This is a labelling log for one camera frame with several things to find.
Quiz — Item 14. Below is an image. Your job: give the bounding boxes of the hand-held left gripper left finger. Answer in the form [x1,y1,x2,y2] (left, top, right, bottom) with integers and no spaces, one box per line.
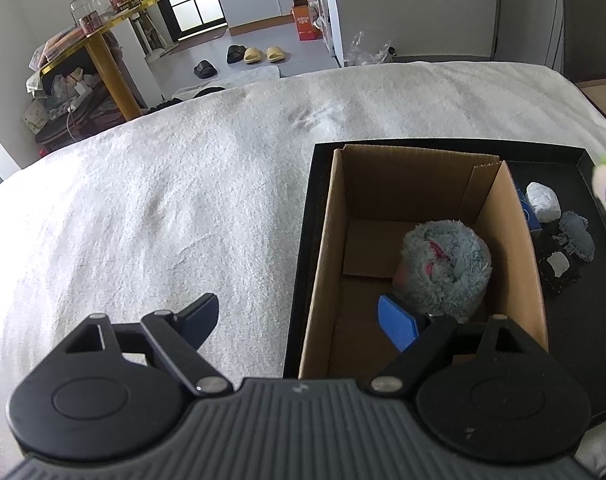
[63,292,234,396]

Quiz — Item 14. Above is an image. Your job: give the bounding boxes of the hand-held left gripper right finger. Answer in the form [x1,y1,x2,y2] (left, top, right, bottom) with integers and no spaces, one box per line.
[370,295,534,395]

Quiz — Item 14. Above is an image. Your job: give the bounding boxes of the grey-blue fluffy plush toy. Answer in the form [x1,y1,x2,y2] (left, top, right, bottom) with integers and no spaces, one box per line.
[394,220,493,325]

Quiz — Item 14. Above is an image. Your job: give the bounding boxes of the brown cardboard box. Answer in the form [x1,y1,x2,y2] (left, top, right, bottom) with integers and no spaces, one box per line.
[298,144,550,381]

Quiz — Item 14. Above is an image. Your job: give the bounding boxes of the black soft toy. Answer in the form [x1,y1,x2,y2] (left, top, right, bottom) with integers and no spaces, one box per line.
[537,232,584,295]

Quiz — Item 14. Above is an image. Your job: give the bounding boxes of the black tray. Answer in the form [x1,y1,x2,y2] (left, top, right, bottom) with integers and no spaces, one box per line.
[283,141,606,428]

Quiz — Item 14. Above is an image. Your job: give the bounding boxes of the white soft bundle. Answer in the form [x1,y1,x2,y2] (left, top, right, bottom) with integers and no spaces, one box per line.
[526,181,562,223]

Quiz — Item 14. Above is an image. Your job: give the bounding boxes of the small grey fluffy toy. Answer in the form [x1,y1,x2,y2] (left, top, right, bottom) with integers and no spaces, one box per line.
[558,211,596,262]

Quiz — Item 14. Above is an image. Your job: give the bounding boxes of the small blue box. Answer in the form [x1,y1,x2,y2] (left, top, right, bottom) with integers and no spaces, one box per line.
[516,187,543,241]

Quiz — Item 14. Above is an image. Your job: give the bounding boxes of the white floor mat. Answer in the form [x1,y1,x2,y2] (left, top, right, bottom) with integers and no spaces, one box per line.
[173,63,281,98]

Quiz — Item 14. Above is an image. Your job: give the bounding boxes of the yellow table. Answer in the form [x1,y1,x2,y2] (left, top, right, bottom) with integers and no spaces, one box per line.
[38,0,164,121]

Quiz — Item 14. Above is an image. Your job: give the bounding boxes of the clear plastic bag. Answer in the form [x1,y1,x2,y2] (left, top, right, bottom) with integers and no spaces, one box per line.
[344,31,398,67]

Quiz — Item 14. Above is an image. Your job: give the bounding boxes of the white fan stand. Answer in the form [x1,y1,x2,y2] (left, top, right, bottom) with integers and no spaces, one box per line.
[130,12,179,63]

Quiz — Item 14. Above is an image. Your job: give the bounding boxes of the pink plastic container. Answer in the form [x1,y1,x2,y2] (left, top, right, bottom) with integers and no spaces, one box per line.
[33,25,91,68]

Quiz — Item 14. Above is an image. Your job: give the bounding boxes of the orange cardboard box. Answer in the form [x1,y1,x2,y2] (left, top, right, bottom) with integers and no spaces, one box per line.
[290,0,321,42]

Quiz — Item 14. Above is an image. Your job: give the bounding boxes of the clear glass jar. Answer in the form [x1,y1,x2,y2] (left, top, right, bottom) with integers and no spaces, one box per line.
[70,0,104,36]

